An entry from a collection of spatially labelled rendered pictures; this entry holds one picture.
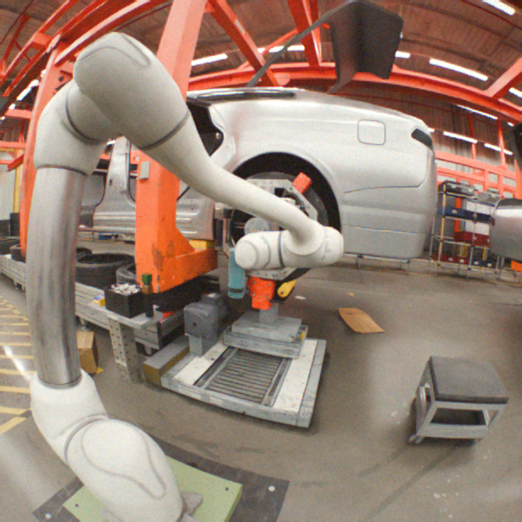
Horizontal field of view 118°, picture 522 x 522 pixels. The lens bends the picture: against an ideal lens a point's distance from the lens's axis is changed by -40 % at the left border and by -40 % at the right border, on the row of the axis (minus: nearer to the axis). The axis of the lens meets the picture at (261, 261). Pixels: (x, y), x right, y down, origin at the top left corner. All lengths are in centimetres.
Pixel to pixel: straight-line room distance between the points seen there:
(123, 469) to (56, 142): 48
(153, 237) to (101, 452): 108
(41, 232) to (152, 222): 93
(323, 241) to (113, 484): 65
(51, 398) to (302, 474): 91
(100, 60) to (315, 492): 124
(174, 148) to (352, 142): 128
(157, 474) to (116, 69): 54
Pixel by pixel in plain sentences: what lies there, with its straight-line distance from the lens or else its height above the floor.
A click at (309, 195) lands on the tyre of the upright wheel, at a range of 146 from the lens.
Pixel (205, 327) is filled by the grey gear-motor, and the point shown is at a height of 31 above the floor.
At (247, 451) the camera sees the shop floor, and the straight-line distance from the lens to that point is 118.
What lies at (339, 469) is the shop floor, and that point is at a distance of 117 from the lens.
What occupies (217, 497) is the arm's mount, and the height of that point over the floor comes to 35.
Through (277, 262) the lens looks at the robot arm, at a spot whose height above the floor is 81.
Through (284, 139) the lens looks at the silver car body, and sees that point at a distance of 161.
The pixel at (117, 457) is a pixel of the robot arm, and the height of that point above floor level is 62.
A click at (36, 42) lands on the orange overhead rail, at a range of 411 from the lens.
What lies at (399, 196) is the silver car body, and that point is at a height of 110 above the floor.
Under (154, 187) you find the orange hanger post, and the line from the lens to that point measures 131.
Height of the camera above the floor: 94
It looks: 11 degrees down
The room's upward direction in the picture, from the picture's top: 3 degrees clockwise
